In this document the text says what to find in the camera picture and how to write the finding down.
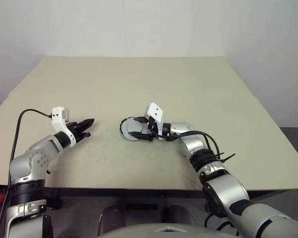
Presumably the dark rounded shape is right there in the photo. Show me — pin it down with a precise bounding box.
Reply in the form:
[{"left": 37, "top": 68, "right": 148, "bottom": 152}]
[
  {"left": 162, "top": 204, "right": 192, "bottom": 224},
  {"left": 99, "top": 206, "right": 126, "bottom": 228}
]

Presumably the thin black loose cable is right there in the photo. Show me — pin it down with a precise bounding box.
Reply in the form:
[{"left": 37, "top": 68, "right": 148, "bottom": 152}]
[{"left": 204, "top": 212, "right": 239, "bottom": 234}]

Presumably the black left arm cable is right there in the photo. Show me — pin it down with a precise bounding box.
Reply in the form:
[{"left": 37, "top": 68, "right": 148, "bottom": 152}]
[{"left": 0, "top": 109, "right": 53, "bottom": 238}]

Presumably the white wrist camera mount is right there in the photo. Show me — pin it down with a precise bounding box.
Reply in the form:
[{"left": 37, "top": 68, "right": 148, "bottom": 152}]
[
  {"left": 51, "top": 106, "right": 77, "bottom": 145},
  {"left": 146, "top": 102, "right": 166, "bottom": 136}
]

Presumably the black cable tie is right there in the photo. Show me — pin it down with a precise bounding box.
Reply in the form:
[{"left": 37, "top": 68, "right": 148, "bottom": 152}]
[{"left": 217, "top": 153, "right": 236, "bottom": 165}]

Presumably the grey robot torso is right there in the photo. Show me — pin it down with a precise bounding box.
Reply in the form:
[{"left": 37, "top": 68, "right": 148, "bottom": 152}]
[{"left": 96, "top": 219, "right": 239, "bottom": 238}]

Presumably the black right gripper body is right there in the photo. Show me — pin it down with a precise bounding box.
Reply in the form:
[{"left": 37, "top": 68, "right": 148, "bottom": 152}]
[{"left": 148, "top": 118, "right": 164, "bottom": 142}]

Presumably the motor housing with copper windings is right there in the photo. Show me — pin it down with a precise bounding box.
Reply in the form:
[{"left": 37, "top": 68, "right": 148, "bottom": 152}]
[{"left": 119, "top": 118, "right": 153, "bottom": 143}]

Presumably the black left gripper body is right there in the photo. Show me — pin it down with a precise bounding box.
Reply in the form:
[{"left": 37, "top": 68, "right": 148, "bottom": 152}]
[{"left": 67, "top": 122, "right": 86, "bottom": 144}]

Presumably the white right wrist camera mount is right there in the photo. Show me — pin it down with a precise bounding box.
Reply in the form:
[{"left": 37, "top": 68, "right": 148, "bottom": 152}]
[{"left": 146, "top": 102, "right": 166, "bottom": 136}]

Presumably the black table frame bar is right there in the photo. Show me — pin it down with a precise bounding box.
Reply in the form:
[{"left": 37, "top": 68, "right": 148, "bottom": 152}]
[{"left": 44, "top": 187, "right": 207, "bottom": 199}]

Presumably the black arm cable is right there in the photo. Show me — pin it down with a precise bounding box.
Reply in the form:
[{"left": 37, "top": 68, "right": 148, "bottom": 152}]
[
  {"left": 149, "top": 119, "right": 225, "bottom": 164},
  {"left": 0, "top": 109, "right": 53, "bottom": 238}
]

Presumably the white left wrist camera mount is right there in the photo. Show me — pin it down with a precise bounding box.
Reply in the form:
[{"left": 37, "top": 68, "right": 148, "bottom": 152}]
[{"left": 51, "top": 106, "right": 77, "bottom": 145}]

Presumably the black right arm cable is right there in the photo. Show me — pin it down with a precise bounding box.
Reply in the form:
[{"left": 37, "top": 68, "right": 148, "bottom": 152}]
[{"left": 149, "top": 119, "right": 225, "bottom": 164}]

